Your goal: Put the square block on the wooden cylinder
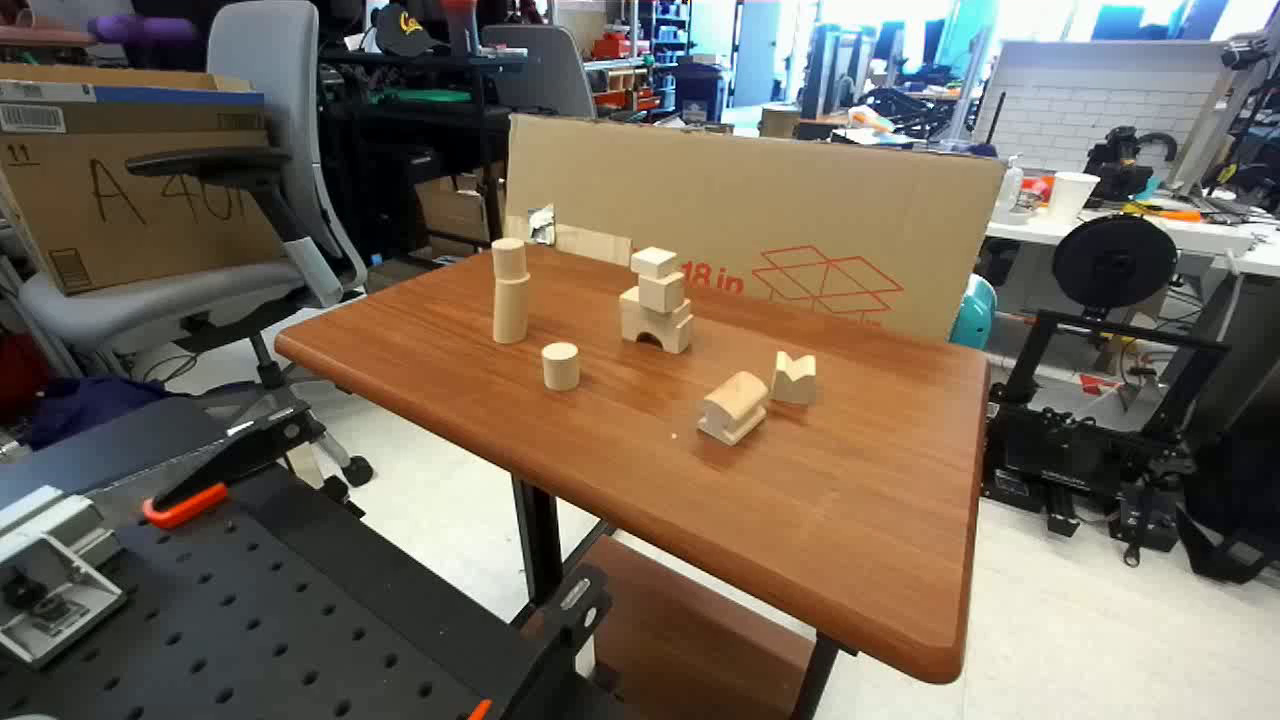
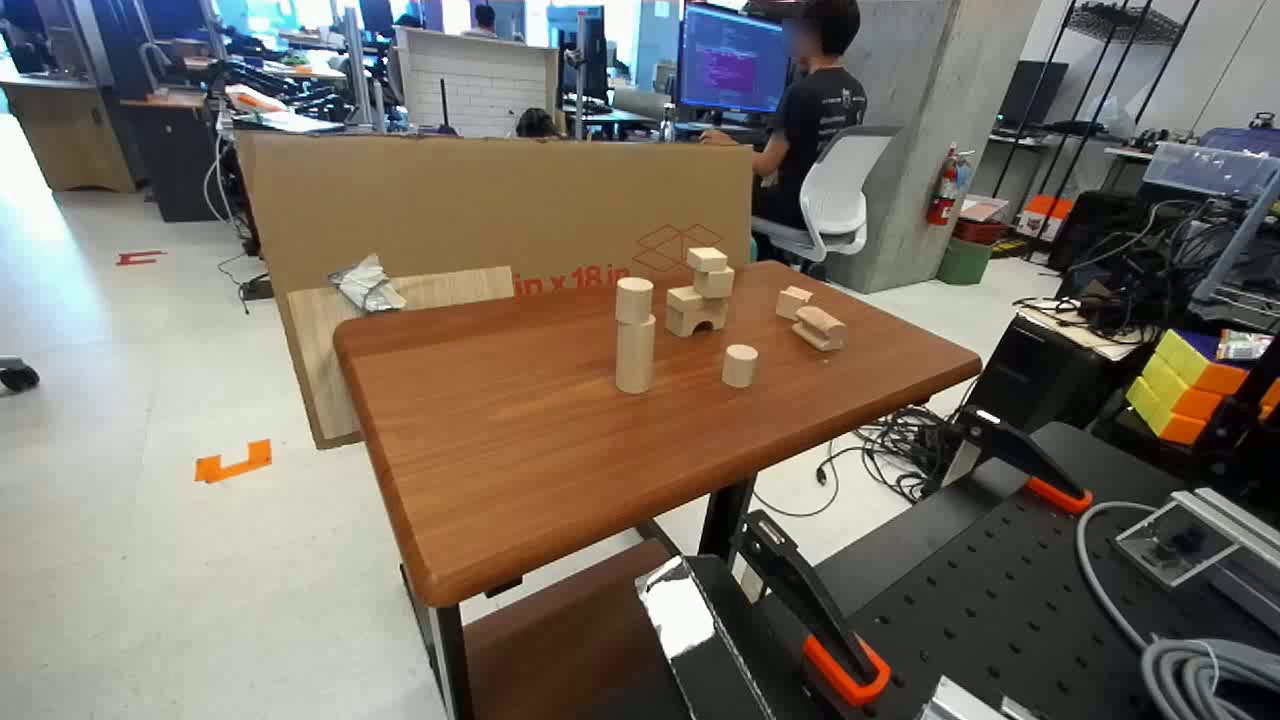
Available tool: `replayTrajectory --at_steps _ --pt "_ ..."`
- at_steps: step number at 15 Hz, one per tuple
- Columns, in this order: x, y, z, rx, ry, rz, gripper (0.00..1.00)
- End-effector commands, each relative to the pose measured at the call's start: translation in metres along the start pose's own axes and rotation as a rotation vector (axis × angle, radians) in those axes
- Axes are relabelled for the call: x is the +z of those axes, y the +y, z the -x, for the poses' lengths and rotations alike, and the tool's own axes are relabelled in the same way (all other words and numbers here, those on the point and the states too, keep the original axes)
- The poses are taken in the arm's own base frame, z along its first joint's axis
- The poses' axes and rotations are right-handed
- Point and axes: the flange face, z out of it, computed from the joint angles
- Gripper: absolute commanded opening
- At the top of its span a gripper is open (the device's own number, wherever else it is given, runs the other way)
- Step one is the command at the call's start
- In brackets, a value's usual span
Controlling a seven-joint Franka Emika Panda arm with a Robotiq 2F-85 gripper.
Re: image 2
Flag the tall wooden cylinder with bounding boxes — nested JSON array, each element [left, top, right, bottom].
[[611, 315, 660, 397]]

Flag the wooden arch block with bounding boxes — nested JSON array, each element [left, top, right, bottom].
[[660, 285, 732, 338]]

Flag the short wooden cylinder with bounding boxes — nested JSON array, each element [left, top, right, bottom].
[[611, 271, 660, 329], [721, 338, 763, 391]]

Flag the small wooden block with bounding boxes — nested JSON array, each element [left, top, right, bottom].
[[771, 281, 816, 322]]

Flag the flat wooden block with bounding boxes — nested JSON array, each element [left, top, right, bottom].
[[789, 305, 847, 356]]

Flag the black table leg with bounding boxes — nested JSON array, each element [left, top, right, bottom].
[[697, 474, 761, 561]]

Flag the large cardboard box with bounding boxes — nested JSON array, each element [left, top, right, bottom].
[[234, 131, 761, 301]]

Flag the white office chair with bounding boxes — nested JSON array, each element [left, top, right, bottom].
[[751, 126, 900, 264]]

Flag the crumpled plastic bag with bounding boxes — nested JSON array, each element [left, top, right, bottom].
[[327, 250, 407, 321]]

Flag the person in black shirt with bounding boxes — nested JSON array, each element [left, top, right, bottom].
[[698, 0, 870, 232]]

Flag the black clamp orange tip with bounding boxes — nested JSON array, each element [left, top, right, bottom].
[[736, 506, 895, 711], [950, 403, 1094, 518]]

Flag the computer monitor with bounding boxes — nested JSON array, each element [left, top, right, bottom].
[[672, 0, 800, 121]]

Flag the white board panel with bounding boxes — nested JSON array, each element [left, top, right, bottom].
[[395, 25, 564, 139]]

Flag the plywood board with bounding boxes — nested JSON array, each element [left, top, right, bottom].
[[280, 264, 520, 450]]

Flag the green bin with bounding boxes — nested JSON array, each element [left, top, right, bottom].
[[937, 235, 997, 288]]

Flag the red fire extinguisher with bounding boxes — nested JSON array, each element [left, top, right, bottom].
[[925, 139, 976, 232]]

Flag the black cabinet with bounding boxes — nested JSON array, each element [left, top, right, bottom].
[[969, 313, 1141, 430]]

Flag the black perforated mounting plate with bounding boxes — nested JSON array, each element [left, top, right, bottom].
[[813, 419, 1280, 720]]

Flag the black metal shelf rack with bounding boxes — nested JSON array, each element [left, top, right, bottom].
[[990, 0, 1202, 204]]

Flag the dark desk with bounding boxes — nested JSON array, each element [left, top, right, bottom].
[[115, 90, 223, 222]]

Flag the colourful cube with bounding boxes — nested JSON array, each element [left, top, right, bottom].
[[1125, 322, 1253, 448]]

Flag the light wooden cabinet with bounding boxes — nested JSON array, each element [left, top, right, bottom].
[[0, 75, 134, 196]]

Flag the black floor cables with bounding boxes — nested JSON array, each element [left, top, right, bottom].
[[755, 403, 969, 523]]

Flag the grey cable bundle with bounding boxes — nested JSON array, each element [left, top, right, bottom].
[[1073, 496, 1280, 720]]

